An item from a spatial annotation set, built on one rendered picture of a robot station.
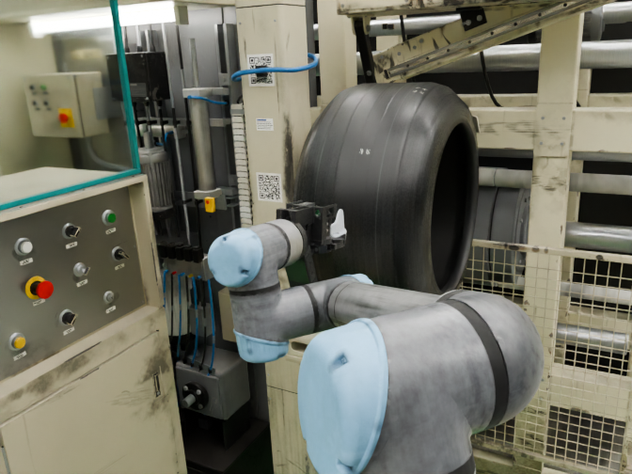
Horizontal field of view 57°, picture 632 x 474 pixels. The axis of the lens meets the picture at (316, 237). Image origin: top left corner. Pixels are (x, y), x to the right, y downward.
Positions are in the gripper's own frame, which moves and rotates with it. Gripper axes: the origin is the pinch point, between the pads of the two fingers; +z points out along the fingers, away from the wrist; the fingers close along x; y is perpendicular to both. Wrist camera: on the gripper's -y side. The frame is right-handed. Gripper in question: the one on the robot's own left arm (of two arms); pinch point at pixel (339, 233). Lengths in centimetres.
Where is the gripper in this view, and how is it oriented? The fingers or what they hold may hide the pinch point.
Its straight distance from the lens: 110.2
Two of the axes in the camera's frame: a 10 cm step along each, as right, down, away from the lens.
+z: 4.7, -1.7, 8.7
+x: -8.8, -1.2, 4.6
